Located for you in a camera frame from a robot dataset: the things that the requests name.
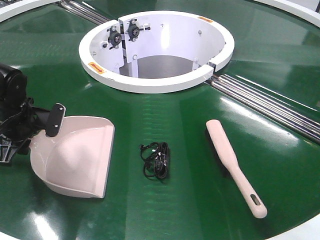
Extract left black bearing mount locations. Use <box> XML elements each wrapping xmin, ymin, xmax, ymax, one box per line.
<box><xmin>108</xmin><ymin>26</ymin><xmax>122</xmax><ymax>50</ymax></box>

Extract steel rollers right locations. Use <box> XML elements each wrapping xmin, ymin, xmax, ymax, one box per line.
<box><xmin>205</xmin><ymin>74</ymin><xmax>320</xmax><ymax>144</ymax></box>

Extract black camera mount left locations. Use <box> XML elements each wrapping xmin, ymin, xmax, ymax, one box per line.
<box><xmin>32</xmin><ymin>103</ymin><xmax>66</xmax><ymax>137</ymax></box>

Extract white rim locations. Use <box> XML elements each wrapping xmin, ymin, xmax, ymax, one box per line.
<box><xmin>0</xmin><ymin>0</ymin><xmax>59</xmax><ymax>22</ymax></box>
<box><xmin>256</xmin><ymin>0</ymin><xmax>320</xmax><ymax>28</ymax></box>

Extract green conveyor belt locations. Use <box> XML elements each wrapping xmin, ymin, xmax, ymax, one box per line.
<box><xmin>0</xmin><ymin>3</ymin><xmax>320</xmax><ymax>240</ymax></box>

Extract orange sticker rear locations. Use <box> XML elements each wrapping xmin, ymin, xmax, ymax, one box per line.
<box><xmin>197</xmin><ymin>16</ymin><xmax>213</xmax><ymax>23</ymax></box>

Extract pink plastic dustpan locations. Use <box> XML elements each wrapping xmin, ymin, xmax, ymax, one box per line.
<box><xmin>29</xmin><ymin>115</ymin><xmax>115</xmax><ymax>199</ymax></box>

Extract white central conveyor hub ring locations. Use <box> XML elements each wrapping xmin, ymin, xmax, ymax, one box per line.
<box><xmin>78</xmin><ymin>10</ymin><xmax>236</xmax><ymax>94</ymax></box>

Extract right black bearing mount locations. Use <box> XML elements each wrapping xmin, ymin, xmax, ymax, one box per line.
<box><xmin>126</xmin><ymin>19</ymin><xmax>151</xmax><ymax>42</ymax></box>

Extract black cable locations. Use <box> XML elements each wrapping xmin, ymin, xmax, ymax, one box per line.
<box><xmin>138</xmin><ymin>141</ymin><xmax>172</xmax><ymax>180</ymax></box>

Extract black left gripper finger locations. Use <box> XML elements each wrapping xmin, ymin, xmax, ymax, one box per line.
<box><xmin>0</xmin><ymin>136</ymin><xmax>18</xmax><ymax>166</ymax></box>

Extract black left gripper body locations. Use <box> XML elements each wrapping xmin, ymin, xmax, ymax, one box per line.
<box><xmin>0</xmin><ymin>97</ymin><xmax>38</xmax><ymax>155</ymax></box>

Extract black bearing mount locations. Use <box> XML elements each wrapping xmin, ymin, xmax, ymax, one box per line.
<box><xmin>108</xmin><ymin>26</ymin><xmax>122</xmax><ymax>50</ymax></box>
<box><xmin>126</xmin><ymin>19</ymin><xmax>151</xmax><ymax>42</ymax></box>

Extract white outer rim left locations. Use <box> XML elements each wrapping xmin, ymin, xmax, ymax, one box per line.
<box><xmin>0</xmin><ymin>0</ymin><xmax>59</xmax><ymax>22</ymax></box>

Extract pink hand broom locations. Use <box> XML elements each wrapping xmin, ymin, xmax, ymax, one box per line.
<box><xmin>205</xmin><ymin>119</ymin><xmax>268</xmax><ymax>219</ymax></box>

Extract orange arrow sticker front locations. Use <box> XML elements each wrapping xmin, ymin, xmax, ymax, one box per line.
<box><xmin>88</xmin><ymin>61</ymin><xmax>105</xmax><ymax>75</ymax></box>

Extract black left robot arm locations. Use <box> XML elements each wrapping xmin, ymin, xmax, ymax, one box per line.
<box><xmin>0</xmin><ymin>63</ymin><xmax>36</xmax><ymax>166</ymax></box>

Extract steel rollers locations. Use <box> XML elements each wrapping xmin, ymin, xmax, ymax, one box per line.
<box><xmin>58</xmin><ymin>0</ymin><xmax>111</xmax><ymax>25</ymax></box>
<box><xmin>205</xmin><ymin>74</ymin><xmax>320</xmax><ymax>144</ymax></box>

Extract steel rollers top left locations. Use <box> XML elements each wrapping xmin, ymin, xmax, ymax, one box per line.
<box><xmin>58</xmin><ymin>0</ymin><xmax>111</xmax><ymax>25</ymax></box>

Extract white outer rim right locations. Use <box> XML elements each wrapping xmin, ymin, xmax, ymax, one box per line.
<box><xmin>256</xmin><ymin>0</ymin><xmax>320</xmax><ymax>28</ymax></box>

